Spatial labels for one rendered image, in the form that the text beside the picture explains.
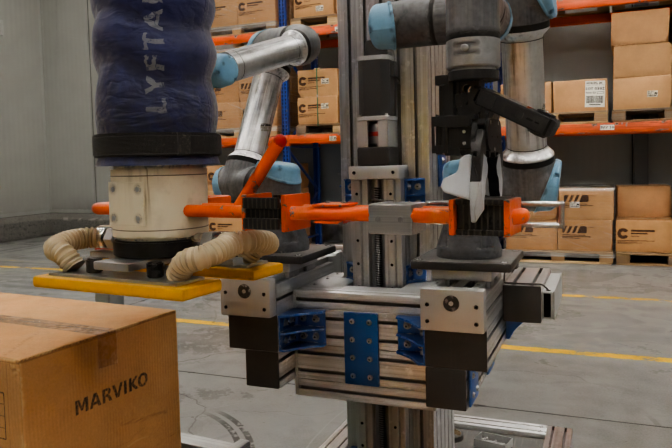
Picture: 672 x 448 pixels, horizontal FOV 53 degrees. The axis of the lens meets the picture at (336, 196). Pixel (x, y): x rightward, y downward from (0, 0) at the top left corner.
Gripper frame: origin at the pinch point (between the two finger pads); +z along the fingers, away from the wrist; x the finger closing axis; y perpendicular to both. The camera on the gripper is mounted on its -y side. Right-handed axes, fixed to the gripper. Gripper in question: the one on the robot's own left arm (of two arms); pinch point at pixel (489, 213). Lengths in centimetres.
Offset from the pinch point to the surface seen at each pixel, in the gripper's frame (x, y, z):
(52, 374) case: 15, 74, 29
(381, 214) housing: 3.7, 15.0, 0.1
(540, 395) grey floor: -262, 46, 118
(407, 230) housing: 3.7, 11.0, 2.4
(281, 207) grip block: 5.0, 31.7, -0.7
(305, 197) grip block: -1.5, 31.1, -2.0
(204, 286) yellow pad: 10.3, 43.2, 11.7
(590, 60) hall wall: -844, 99, -133
